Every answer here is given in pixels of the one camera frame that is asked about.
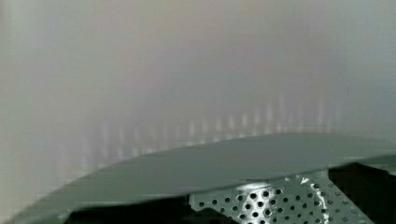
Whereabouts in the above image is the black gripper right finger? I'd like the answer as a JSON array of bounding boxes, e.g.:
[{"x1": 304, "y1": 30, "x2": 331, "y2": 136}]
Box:
[{"x1": 328, "y1": 163, "x2": 396, "y2": 224}]

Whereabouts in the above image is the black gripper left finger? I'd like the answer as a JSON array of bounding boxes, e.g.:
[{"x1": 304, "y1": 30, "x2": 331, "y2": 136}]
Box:
[{"x1": 64, "y1": 196, "x2": 237, "y2": 224}]

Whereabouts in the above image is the mint green oval strainer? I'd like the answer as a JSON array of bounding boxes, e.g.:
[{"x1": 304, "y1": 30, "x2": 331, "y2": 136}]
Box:
[{"x1": 6, "y1": 133, "x2": 395, "y2": 224}]

